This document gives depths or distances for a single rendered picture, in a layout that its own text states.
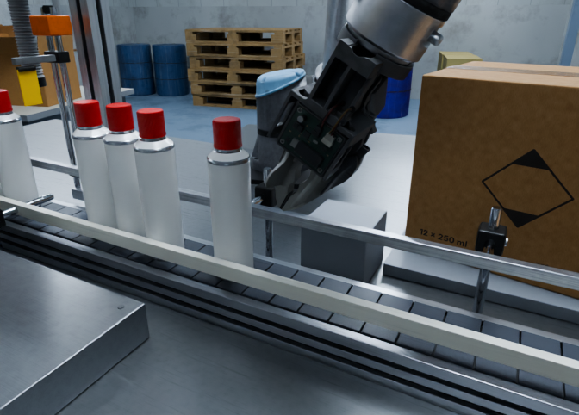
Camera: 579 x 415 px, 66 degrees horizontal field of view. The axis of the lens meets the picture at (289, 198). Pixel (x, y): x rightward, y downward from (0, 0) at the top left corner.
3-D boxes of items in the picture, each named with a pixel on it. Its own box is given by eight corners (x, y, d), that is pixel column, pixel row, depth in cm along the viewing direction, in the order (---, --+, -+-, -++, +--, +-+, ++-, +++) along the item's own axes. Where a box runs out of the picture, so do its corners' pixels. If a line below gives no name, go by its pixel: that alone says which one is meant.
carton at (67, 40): (-41, 108, 214) (-65, 23, 200) (34, 90, 260) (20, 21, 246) (36, 111, 206) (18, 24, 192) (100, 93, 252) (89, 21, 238)
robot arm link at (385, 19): (384, -24, 41) (458, 25, 39) (357, 22, 43) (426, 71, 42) (356, -30, 35) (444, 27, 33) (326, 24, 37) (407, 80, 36)
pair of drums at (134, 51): (139, 89, 764) (133, 41, 734) (195, 92, 735) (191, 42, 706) (115, 95, 707) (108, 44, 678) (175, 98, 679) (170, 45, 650)
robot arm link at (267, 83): (257, 120, 116) (255, 66, 110) (309, 120, 116) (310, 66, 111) (254, 133, 105) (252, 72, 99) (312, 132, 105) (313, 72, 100)
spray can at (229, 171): (207, 275, 59) (194, 120, 51) (229, 257, 63) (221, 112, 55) (239, 286, 57) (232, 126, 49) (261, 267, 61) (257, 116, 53)
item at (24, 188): (1, 211, 78) (-31, 91, 70) (29, 201, 82) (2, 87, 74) (20, 217, 76) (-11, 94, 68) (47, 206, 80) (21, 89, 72)
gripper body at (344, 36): (260, 139, 43) (322, 21, 36) (301, 121, 50) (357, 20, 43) (323, 188, 41) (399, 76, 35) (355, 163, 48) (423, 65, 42)
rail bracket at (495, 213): (454, 350, 53) (476, 224, 47) (463, 316, 59) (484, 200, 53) (483, 360, 51) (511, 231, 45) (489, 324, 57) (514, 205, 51)
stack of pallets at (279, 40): (188, 106, 625) (181, 28, 587) (220, 94, 714) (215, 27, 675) (284, 112, 585) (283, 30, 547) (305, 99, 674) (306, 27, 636)
